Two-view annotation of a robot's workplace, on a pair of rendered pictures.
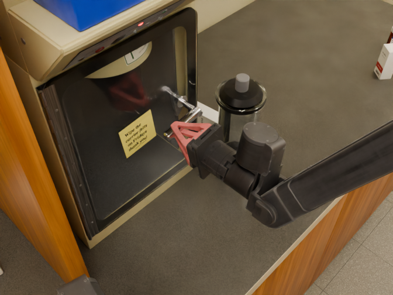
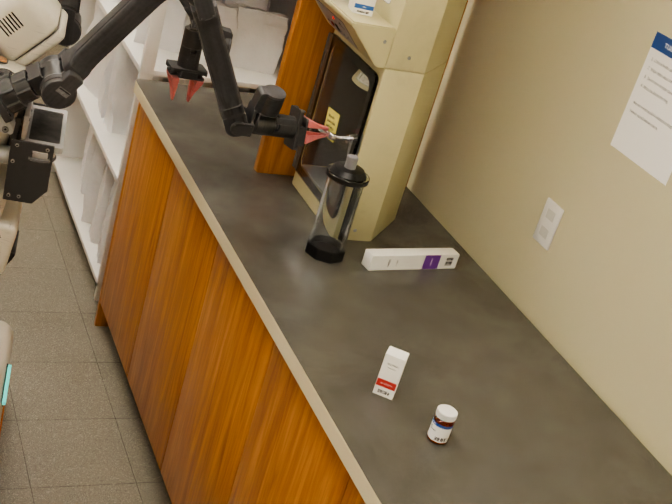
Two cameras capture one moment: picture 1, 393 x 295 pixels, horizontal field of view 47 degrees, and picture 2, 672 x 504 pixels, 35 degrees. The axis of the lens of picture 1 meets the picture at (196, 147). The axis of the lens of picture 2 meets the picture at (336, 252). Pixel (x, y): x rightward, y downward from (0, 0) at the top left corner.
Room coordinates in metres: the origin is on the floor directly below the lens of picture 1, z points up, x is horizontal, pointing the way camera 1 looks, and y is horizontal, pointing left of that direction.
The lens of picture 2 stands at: (1.39, -2.40, 2.10)
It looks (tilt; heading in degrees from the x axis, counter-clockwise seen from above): 25 degrees down; 106
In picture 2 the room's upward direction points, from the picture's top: 17 degrees clockwise
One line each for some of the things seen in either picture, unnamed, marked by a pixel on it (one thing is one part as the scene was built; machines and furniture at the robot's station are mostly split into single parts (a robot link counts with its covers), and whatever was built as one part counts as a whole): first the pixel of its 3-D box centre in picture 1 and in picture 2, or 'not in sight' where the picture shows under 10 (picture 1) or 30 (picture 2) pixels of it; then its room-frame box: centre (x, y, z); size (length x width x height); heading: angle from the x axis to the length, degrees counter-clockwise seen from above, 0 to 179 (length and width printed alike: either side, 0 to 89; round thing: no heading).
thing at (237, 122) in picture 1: (237, 128); (336, 211); (0.72, -0.09, 1.06); 0.11 x 0.11 x 0.21
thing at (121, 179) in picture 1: (138, 131); (333, 125); (0.58, 0.11, 1.19); 0.30 x 0.01 x 0.40; 135
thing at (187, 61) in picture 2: not in sight; (188, 59); (0.15, 0.09, 1.21); 0.10 x 0.07 x 0.07; 45
